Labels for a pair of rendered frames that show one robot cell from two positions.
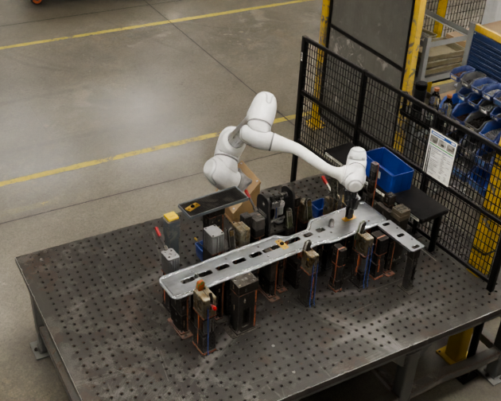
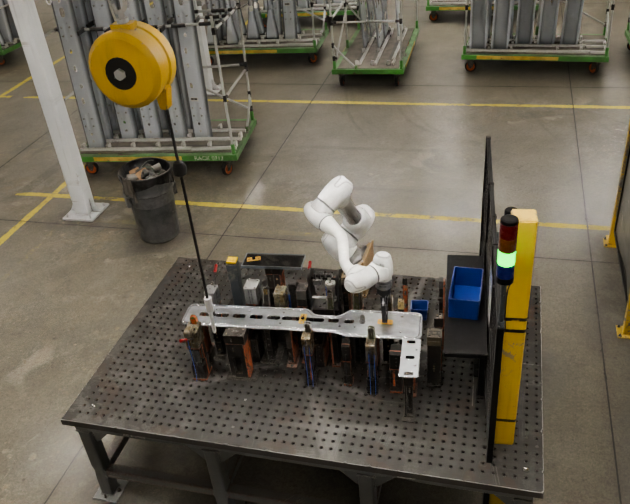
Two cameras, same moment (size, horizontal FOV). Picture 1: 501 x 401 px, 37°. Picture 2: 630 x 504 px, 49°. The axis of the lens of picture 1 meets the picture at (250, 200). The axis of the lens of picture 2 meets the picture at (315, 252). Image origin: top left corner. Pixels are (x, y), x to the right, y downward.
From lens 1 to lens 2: 283 cm
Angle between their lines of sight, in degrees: 40
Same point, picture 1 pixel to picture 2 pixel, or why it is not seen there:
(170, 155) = (439, 227)
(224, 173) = (333, 243)
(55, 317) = (150, 306)
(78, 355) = (131, 338)
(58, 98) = (403, 154)
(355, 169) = (359, 271)
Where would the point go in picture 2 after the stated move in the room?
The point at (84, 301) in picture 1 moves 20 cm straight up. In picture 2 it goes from (177, 305) to (171, 281)
